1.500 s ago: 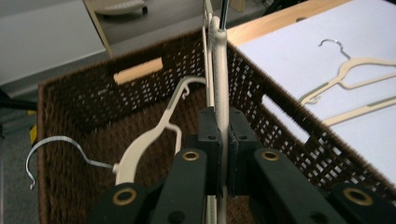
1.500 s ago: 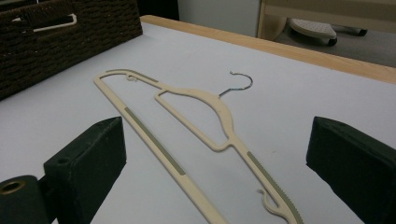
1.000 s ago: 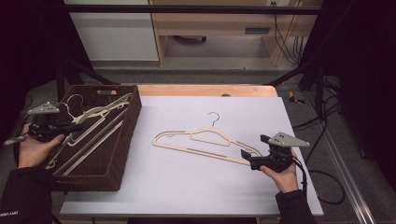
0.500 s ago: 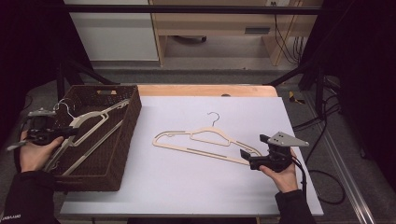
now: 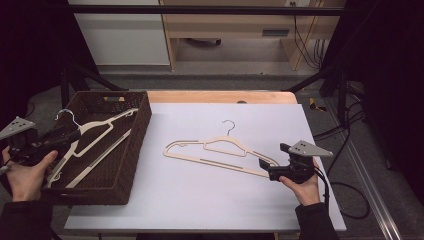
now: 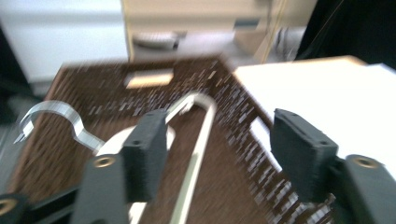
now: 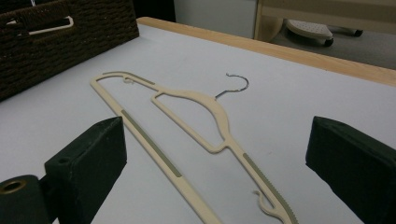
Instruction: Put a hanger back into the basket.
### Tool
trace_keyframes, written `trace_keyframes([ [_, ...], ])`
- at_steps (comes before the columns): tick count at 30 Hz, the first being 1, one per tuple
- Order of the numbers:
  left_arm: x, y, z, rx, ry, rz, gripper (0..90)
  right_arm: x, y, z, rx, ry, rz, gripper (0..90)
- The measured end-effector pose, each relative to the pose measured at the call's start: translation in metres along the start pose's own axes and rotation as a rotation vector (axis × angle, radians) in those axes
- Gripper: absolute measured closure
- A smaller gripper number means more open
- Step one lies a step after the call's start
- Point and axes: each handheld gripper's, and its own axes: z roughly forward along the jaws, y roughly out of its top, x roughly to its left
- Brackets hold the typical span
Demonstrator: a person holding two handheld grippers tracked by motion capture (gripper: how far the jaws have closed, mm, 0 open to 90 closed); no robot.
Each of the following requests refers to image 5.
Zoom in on grey drawer handle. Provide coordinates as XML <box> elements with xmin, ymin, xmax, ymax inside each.
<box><xmin>261</xmin><ymin>28</ymin><xmax>290</xmax><ymax>37</ymax></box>

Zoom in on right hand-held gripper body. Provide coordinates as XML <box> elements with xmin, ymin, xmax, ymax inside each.
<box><xmin>267</xmin><ymin>140</ymin><xmax>334</xmax><ymax>185</ymax></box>

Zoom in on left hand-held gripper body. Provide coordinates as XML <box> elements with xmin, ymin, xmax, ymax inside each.
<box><xmin>0</xmin><ymin>116</ymin><xmax>59</xmax><ymax>167</ymax></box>

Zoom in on person's right hand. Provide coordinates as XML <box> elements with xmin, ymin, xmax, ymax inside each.
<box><xmin>279</xmin><ymin>158</ymin><xmax>322</xmax><ymax>207</ymax></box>

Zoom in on white board sheet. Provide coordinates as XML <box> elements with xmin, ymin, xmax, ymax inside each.
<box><xmin>64</xmin><ymin>102</ymin><xmax>348</xmax><ymax>232</ymax></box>

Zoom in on yellow and black object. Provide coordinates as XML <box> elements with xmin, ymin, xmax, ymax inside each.
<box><xmin>308</xmin><ymin>97</ymin><xmax>328</xmax><ymax>113</ymax></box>

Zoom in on black floor cables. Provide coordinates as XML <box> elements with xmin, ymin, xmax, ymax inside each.
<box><xmin>313</xmin><ymin>99</ymin><xmax>368</xmax><ymax>154</ymax></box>

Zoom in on black hanging cables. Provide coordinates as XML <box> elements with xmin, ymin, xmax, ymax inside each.
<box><xmin>289</xmin><ymin>1</ymin><xmax>326</xmax><ymax>69</ymax></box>

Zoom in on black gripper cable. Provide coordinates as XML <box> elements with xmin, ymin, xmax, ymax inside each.
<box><xmin>313</xmin><ymin>166</ymin><xmax>372</xmax><ymax>221</ymax></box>

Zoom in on black curtain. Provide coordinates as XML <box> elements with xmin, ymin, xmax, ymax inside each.
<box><xmin>321</xmin><ymin>0</ymin><xmax>424</xmax><ymax>201</ymax></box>
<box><xmin>0</xmin><ymin>0</ymin><xmax>98</xmax><ymax>158</ymax></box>

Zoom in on aluminium rail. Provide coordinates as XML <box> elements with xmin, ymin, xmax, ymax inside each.
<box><xmin>324</xmin><ymin>99</ymin><xmax>404</xmax><ymax>240</ymax></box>

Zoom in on light wooden desk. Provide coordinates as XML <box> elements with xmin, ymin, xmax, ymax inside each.
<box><xmin>159</xmin><ymin>0</ymin><xmax>348</xmax><ymax>72</ymax></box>

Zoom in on black metal stand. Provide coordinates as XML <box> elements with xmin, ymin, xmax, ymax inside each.
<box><xmin>284</xmin><ymin>63</ymin><xmax>349</xmax><ymax>124</ymax></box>
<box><xmin>59</xmin><ymin>63</ymin><xmax>129</xmax><ymax>109</ymax></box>

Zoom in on brown woven basket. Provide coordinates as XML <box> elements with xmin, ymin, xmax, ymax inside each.
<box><xmin>39</xmin><ymin>90</ymin><xmax>153</xmax><ymax>206</ymax></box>

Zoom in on cream wooden clothes hanger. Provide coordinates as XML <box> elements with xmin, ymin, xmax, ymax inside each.
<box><xmin>46</xmin><ymin>108</ymin><xmax>139</xmax><ymax>189</ymax></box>
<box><xmin>162</xmin><ymin>119</ymin><xmax>281</xmax><ymax>179</ymax></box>

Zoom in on person's left hand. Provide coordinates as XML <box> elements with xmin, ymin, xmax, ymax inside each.
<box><xmin>1</xmin><ymin>146</ymin><xmax>59</xmax><ymax>203</ymax></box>

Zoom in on white cabinet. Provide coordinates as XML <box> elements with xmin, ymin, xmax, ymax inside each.
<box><xmin>68</xmin><ymin>0</ymin><xmax>171</xmax><ymax>67</ymax></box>

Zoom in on black horizontal bar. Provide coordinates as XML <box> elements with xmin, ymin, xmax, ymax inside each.
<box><xmin>64</xmin><ymin>4</ymin><xmax>346</xmax><ymax>17</ymax></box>

